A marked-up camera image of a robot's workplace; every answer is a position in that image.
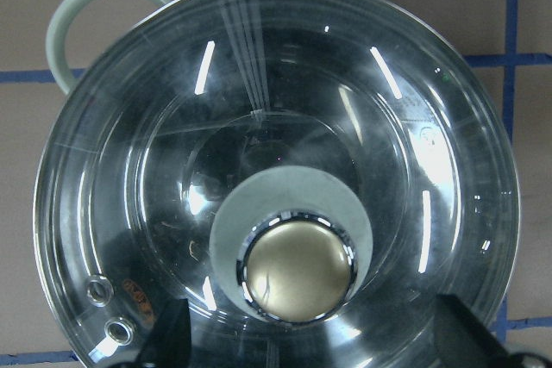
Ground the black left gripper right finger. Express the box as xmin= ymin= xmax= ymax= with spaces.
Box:
xmin=433 ymin=294 xmax=518 ymax=368

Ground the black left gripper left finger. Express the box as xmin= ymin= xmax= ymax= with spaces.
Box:
xmin=135 ymin=299 xmax=191 ymax=368

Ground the glass pot lid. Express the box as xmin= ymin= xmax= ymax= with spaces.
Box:
xmin=34 ymin=0 xmax=519 ymax=367

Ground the pale green steel pot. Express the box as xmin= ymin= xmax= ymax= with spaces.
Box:
xmin=45 ymin=0 xmax=171 ymax=96

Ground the brown paper table cover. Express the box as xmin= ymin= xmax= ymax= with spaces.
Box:
xmin=1 ymin=0 xmax=551 ymax=367

